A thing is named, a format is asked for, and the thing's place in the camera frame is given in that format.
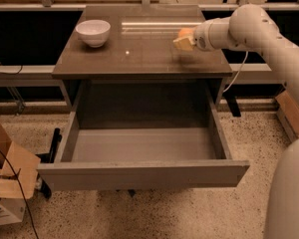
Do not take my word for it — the metal railing frame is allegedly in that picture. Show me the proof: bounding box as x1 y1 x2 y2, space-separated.
0 0 299 88

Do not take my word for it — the open grey top drawer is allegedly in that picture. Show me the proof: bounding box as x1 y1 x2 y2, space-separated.
38 80 249 190

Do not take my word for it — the black cable left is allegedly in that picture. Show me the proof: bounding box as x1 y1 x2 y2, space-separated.
0 136 41 239

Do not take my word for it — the open cardboard box left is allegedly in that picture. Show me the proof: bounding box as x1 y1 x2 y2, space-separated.
0 123 40 225

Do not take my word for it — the white cable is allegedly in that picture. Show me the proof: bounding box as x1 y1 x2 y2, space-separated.
222 2 258 94

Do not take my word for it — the grey cabinet with glossy top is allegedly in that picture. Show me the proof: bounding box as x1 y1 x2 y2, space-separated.
52 5 232 117

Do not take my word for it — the cardboard box right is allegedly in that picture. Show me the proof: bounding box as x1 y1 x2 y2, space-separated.
275 91 299 141

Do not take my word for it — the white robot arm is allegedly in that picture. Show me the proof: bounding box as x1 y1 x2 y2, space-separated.
173 4 299 239

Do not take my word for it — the white ceramic bowl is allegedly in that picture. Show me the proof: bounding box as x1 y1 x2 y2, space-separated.
75 20 111 48

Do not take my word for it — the orange fruit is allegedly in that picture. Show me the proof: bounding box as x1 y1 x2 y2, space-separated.
177 28 194 38

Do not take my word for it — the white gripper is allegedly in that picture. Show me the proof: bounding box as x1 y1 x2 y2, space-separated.
173 21 211 51

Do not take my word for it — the black stand beside cabinet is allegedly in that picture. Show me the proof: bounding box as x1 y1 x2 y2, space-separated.
37 127 62 199

